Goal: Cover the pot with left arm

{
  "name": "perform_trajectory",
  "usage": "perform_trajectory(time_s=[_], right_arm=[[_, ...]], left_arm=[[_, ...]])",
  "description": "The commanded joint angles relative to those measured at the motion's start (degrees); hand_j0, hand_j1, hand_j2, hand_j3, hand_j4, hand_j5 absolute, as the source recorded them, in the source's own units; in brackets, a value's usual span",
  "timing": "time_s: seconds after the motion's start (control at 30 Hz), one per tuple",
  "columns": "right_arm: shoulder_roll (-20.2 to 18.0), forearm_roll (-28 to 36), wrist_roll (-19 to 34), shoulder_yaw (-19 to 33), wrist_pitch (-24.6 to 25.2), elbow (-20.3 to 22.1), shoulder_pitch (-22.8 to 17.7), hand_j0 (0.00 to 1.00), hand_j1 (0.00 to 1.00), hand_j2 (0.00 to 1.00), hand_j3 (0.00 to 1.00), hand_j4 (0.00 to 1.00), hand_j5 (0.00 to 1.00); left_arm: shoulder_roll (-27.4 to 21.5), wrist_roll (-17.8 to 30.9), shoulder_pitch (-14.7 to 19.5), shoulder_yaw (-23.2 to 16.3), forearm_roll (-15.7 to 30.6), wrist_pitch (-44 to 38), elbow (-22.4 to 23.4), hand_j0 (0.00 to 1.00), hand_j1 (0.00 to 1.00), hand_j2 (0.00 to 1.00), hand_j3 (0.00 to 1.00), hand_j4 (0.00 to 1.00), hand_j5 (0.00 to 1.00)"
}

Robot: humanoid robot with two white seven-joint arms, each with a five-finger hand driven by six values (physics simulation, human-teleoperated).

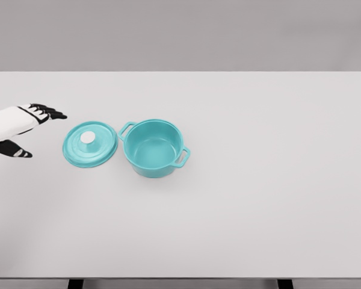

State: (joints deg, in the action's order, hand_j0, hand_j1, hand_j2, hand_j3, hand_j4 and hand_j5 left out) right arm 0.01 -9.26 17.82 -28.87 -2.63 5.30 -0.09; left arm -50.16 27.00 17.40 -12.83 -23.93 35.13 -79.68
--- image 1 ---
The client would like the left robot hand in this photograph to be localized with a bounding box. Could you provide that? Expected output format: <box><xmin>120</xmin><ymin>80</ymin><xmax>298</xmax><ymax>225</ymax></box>
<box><xmin>0</xmin><ymin>103</ymin><xmax>68</xmax><ymax>158</ymax></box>

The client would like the turquoise pot lid white knob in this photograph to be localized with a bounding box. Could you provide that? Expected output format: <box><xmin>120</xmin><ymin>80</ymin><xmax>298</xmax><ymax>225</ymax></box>
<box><xmin>62</xmin><ymin>120</ymin><xmax>119</xmax><ymax>168</ymax></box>

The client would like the turquoise pot with handles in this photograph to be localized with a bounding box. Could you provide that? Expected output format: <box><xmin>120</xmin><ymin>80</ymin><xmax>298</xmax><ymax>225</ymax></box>
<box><xmin>118</xmin><ymin>119</ymin><xmax>191</xmax><ymax>179</ymax></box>

